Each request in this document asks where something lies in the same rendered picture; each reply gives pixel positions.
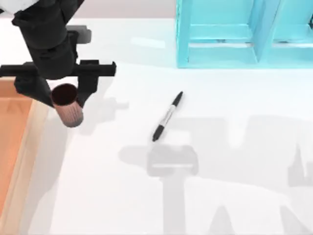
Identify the brown ribbed cup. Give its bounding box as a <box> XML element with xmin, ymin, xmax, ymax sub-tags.
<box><xmin>51</xmin><ymin>83</ymin><xmax>85</xmax><ymax>129</ymax></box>

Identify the grey rounded box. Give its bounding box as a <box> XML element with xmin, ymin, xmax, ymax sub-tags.
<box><xmin>66</xmin><ymin>25</ymin><xmax>92</xmax><ymax>45</ymax></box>

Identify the shallow salmon-coloured box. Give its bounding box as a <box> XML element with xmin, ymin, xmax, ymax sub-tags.
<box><xmin>0</xmin><ymin>77</ymin><xmax>51</xmax><ymax>235</ymax></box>

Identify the black marker pen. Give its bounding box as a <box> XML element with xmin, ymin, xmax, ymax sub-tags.
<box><xmin>152</xmin><ymin>91</ymin><xmax>184</xmax><ymax>143</ymax></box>

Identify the light blue rack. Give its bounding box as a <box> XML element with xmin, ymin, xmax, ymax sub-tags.
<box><xmin>175</xmin><ymin>0</ymin><xmax>313</xmax><ymax>70</ymax></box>

